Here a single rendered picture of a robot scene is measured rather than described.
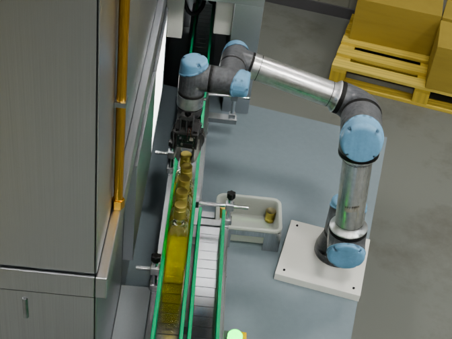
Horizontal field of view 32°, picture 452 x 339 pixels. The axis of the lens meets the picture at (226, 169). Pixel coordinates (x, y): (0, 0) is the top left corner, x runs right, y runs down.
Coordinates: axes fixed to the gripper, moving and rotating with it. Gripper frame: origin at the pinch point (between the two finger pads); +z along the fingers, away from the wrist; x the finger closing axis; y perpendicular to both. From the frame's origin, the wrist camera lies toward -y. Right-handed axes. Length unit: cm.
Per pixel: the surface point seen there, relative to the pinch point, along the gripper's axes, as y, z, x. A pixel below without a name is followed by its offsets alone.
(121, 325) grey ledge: 45, 26, -9
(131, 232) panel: 29.5, 5.8, -9.9
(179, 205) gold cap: 23.5, -1.5, 2.1
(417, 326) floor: -54, 117, 103
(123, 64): 54, -63, -8
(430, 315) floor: -62, 117, 109
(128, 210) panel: 29.4, -2.2, -10.9
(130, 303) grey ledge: 36.6, 26.5, -7.9
